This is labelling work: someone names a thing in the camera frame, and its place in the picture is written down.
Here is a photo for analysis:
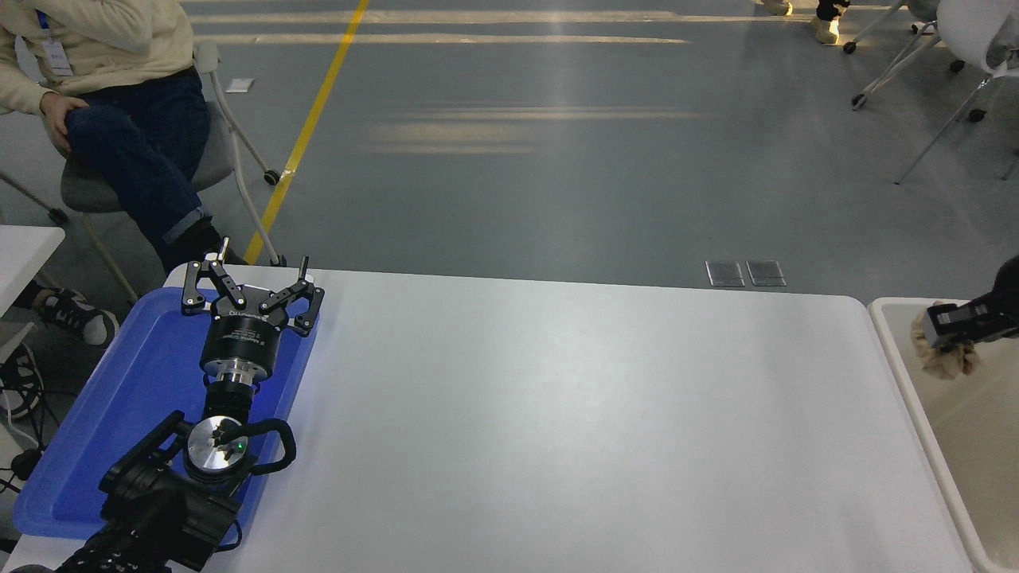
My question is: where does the standing person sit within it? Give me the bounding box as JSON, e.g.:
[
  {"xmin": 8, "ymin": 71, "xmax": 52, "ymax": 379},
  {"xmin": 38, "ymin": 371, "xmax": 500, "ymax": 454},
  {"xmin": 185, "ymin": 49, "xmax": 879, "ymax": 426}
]
[{"xmin": 760, "ymin": 0, "xmax": 851, "ymax": 45}]

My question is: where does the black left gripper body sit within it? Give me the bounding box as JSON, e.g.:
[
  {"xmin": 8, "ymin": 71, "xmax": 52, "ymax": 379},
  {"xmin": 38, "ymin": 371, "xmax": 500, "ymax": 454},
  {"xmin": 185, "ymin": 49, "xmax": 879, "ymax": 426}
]
[{"xmin": 199, "ymin": 285, "xmax": 297, "ymax": 371}]

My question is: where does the large pale bin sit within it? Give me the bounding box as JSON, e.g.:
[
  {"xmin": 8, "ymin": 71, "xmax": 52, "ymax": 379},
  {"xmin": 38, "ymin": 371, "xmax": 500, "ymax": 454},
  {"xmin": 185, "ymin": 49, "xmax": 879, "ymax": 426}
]
[{"xmin": 867, "ymin": 297, "xmax": 1019, "ymax": 573}]

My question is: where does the grey chair with white frame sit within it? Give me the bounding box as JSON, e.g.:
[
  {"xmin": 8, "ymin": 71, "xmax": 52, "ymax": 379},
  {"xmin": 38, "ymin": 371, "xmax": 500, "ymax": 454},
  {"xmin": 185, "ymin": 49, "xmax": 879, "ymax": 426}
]
[{"xmin": 0, "ymin": 38, "xmax": 287, "ymax": 307}]

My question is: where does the small white side table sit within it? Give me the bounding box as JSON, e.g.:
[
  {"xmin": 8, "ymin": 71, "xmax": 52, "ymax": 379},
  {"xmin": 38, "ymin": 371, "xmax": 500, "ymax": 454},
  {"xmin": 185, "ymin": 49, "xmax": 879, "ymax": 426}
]
[{"xmin": 0, "ymin": 226, "xmax": 66, "ymax": 367}]

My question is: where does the black and white sneaker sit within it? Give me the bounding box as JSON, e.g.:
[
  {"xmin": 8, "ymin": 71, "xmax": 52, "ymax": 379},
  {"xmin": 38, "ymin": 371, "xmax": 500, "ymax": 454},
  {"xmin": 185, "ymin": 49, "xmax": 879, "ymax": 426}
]
[{"xmin": 38, "ymin": 288, "xmax": 119, "ymax": 349}]

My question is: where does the white id badge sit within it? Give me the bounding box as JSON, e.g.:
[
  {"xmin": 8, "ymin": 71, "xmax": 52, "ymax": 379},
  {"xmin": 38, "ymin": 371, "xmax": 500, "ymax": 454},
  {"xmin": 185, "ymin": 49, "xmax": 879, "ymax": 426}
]
[{"xmin": 41, "ymin": 40, "xmax": 74, "ymax": 77}]

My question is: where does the blue plastic tray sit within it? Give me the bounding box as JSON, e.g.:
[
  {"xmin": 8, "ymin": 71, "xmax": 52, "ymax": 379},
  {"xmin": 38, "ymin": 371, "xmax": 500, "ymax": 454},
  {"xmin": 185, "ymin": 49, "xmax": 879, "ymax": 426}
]
[{"xmin": 12, "ymin": 286, "xmax": 321, "ymax": 550}]

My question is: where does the seated person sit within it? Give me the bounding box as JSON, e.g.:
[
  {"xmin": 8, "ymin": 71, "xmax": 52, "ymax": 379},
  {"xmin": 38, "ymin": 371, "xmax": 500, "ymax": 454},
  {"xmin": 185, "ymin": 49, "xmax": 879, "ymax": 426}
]
[{"xmin": 0, "ymin": 0, "xmax": 248, "ymax": 275}]

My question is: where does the white shell chair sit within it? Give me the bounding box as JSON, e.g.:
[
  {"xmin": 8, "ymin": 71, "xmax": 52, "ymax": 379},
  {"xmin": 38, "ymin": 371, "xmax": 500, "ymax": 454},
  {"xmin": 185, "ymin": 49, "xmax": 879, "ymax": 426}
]
[{"xmin": 850, "ymin": 0, "xmax": 1019, "ymax": 185}]

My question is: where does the wheeled chair with grey seat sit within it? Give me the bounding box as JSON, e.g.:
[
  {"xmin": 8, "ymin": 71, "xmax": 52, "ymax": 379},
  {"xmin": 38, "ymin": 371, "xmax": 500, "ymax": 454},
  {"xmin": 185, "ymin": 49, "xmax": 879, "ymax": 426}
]
[{"xmin": 842, "ymin": 0, "xmax": 940, "ymax": 55}]

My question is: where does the tan paper ball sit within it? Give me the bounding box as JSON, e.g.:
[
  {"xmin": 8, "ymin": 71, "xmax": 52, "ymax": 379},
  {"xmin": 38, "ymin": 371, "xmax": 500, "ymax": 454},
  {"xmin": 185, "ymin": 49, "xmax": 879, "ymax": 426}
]
[{"xmin": 910, "ymin": 301, "xmax": 985, "ymax": 380}]

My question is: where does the person's right hand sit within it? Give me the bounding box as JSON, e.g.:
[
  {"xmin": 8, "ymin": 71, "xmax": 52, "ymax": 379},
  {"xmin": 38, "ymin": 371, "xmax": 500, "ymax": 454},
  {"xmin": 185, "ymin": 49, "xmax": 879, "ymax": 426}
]
[{"xmin": 40, "ymin": 92, "xmax": 90, "ymax": 152}]

